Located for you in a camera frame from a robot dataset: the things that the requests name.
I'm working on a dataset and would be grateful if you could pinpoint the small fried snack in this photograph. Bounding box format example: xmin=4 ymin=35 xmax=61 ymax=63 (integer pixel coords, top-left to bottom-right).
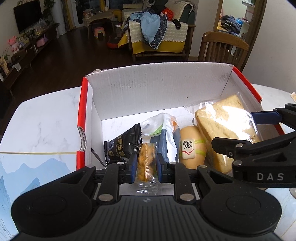
xmin=135 ymin=143 xmax=158 ymax=195

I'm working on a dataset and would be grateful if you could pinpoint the black snack packet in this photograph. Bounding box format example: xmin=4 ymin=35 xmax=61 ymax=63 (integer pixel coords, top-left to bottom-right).
xmin=104 ymin=123 xmax=142 ymax=165

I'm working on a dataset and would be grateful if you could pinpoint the yellow chicken toy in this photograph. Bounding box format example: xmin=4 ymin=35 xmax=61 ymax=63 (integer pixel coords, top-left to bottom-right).
xmin=180 ymin=126 xmax=207 ymax=170

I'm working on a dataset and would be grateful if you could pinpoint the bread slice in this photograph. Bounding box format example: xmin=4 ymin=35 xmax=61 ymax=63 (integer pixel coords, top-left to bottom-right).
xmin=185 ymin=92 xmax=262 ymax=174

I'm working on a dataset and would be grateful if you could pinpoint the white blue tissue packet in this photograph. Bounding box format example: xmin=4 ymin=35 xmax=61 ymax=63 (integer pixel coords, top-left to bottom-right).
xmin=140 ymin=113 xmax=181 ymax=163

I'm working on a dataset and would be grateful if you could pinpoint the red cardboard box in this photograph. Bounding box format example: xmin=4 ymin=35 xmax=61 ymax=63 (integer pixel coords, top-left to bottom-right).
xmin=76 ymin=62 xmax=292 ymax=168

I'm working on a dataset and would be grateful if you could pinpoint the wooden chair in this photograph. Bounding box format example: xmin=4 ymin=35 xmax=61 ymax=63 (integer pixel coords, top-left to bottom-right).
xmin=198 ymin=31 xmax=249 ymax=70

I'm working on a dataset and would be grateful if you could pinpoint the blue mountain table mat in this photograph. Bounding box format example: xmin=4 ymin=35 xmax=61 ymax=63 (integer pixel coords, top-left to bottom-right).
xmin=0 ymin=152 xmax=76 ymax=240

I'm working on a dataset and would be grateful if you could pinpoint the sofa with clothes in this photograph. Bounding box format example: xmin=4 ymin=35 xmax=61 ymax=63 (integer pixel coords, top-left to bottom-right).
xmin=117 ymin=1 xmax=196 ymax=61

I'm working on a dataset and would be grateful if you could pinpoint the pink stool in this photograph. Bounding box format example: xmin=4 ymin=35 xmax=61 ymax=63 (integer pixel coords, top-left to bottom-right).
xmin=94 ymin=27 xmax=106 ymax=39

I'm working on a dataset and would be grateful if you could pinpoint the low tv cabinet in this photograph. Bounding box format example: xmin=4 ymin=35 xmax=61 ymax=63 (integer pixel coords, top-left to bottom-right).
xmin=1 ymin=23 xmax=58 ymax=90

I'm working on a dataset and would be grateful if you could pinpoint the dark coffee table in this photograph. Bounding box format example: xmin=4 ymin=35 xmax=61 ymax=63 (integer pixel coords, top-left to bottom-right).
xmin=83 ymin=10 xmax=115 ymax=39

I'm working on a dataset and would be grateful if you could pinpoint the pink pig plush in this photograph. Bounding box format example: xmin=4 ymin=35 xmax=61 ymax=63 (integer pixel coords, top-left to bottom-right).
xmin=8 ymin=36 xmax=19 ymax=54

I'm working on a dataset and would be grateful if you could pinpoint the black television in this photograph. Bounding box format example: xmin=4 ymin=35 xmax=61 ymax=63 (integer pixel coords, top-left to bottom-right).
xmin=14 ymin=1 xmax=42 ymax=33

